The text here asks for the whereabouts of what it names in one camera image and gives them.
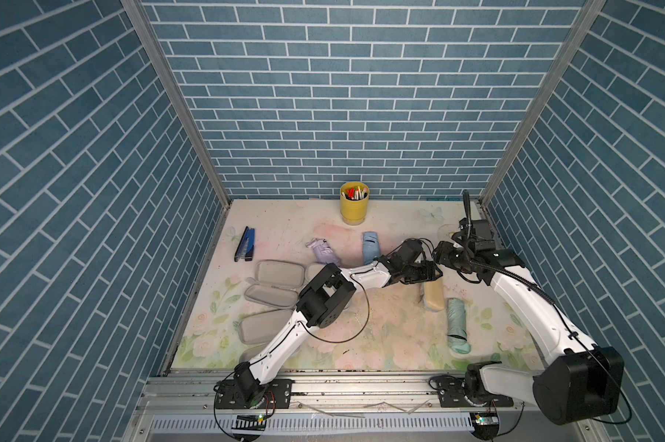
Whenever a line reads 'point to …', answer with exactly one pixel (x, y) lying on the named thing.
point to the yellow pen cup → (354, 211)
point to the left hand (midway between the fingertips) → (443, 279)
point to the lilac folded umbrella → (323, 253)
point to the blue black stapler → (245, 247)
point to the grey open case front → (257, 331)
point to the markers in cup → (355, 193)
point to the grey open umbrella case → (277, 284)
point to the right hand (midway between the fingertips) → (443, 253)
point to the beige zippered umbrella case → (435, 296)
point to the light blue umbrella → (370, 246)
